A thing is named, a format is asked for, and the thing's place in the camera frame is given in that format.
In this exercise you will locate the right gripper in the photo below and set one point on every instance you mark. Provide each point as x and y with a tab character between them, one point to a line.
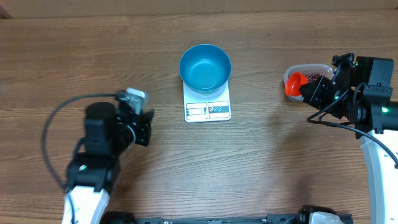
319	91

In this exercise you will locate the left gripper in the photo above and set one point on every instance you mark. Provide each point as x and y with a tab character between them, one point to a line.
142	126

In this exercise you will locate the red measuring scoop blue handle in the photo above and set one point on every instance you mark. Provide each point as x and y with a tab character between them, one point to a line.
293	84

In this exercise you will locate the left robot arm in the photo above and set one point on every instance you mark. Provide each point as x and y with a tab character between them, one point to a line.
95	167

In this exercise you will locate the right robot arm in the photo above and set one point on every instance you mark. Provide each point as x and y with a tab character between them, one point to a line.
358	98

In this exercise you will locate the white digital kitchen scale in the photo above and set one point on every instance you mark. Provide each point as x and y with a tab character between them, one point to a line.
206	107

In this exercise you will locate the blue bowl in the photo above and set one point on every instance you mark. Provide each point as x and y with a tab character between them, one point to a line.
205	68

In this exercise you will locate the red beans in container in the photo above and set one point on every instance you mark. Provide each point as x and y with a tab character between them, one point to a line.
313	77

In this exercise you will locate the clear plastic container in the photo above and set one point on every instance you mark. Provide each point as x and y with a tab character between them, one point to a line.
307	69

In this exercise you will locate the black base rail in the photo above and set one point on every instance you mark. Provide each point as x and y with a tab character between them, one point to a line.
128	218

